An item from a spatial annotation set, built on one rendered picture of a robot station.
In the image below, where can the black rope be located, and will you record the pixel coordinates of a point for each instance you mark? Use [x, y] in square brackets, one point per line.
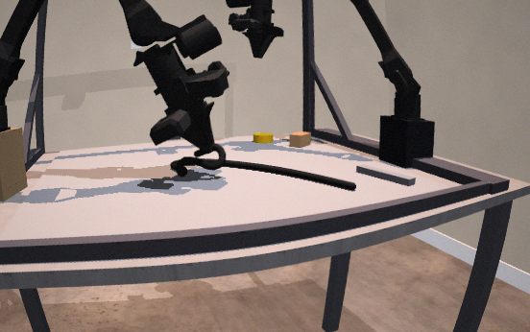
[214, 164]

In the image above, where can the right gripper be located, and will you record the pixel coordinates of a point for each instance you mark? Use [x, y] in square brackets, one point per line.
[176, 124]

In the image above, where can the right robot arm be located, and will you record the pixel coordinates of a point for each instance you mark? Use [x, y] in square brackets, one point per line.
[193, 39]

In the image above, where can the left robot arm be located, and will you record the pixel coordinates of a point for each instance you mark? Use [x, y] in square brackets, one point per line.
[407, 106]

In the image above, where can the grey rectangular bar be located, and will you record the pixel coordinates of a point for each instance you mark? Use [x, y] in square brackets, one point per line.
[384, 174]

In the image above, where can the small orange block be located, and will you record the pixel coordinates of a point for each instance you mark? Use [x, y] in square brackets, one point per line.
[299, 139]

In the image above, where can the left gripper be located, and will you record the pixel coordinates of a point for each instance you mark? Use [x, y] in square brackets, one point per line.
[261, 39]

